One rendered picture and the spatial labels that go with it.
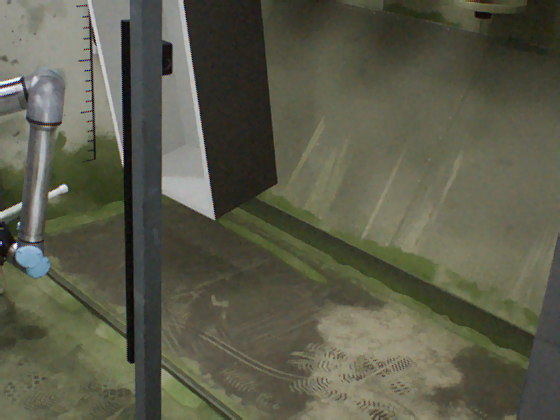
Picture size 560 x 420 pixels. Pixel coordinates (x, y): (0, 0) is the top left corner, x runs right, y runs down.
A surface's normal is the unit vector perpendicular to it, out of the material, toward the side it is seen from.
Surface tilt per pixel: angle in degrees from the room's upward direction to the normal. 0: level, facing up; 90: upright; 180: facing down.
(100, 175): 90
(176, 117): 90
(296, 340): 0
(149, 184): 90
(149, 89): 90
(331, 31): 57
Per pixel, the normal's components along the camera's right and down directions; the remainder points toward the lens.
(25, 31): 0.68, 0.33
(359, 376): 0.07, -0.91
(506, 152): -0.58, -0.30
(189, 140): -0.70, 0.43
